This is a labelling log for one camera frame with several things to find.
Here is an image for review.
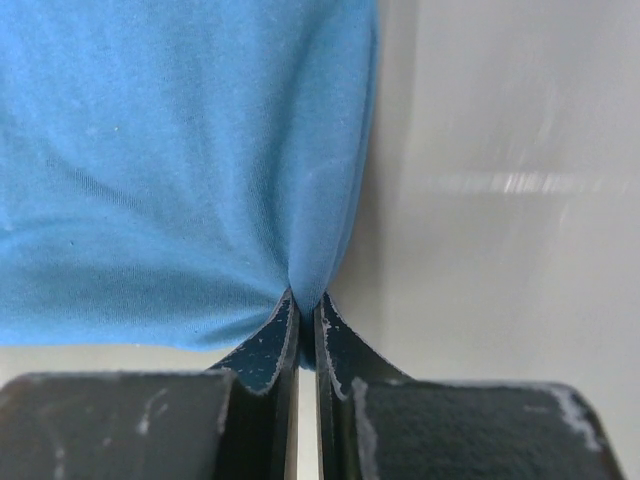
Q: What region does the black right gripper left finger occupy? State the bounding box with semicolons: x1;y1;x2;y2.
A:
1;293;300;479

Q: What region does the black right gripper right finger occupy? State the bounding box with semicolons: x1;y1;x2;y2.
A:
314;296;623;479

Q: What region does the blue t shirt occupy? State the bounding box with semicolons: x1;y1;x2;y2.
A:
1;1;378;350

